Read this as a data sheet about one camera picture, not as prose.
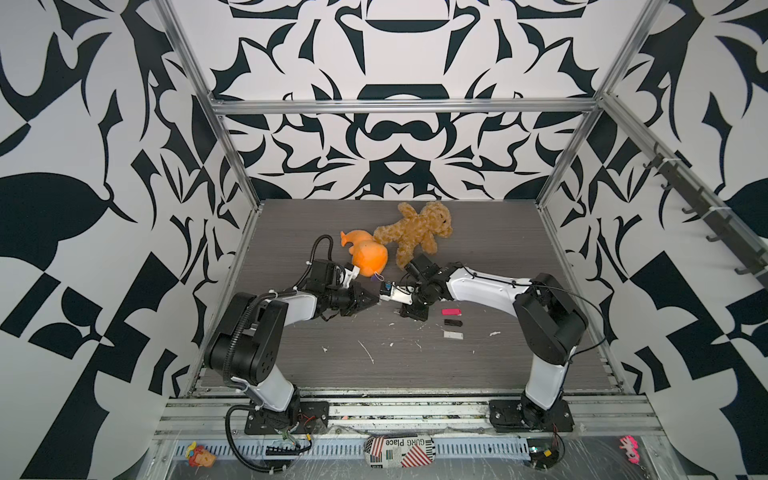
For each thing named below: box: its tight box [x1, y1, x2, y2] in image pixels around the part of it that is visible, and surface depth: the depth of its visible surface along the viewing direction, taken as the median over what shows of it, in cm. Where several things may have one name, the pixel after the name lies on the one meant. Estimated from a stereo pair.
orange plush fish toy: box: [340, 229, 389, 277], surface depth 98 cm
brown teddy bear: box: [373, 202, 453, 270], surface depth 107 cm
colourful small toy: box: [185, 441, 217, 468], surface depth 69 cm
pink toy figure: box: [619, 435, 641, 464], surface depth 71 cm
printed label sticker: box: [363, 435, 436, 469], surface depth 69 cm
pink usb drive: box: [441, 308, 463, 316], surface depth 93 cm
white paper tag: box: [441, 329, 464, 340], surface depth 89 cm
